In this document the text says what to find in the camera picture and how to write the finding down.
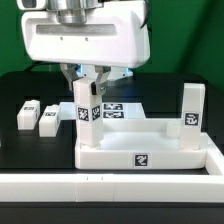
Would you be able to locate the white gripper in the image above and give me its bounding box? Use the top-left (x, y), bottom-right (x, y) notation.
top-left (21, 0), bottom-right (150, 95)

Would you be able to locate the white desk top tray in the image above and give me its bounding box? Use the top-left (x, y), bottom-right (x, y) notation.
top-left (75, 119), bottom-right (208, 170)

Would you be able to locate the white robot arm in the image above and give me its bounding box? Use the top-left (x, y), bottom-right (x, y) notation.
top-left (16, 0), bottom-right (150, 93)

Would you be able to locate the white fiducial marker plate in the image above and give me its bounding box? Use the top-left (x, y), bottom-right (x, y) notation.
top-left (60, 102), bottom-right (145, 120)

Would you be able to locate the white L-shaped obstacle fence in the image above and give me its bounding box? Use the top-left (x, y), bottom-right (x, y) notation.
top-left (0, 143), bottom-right (224, 203)

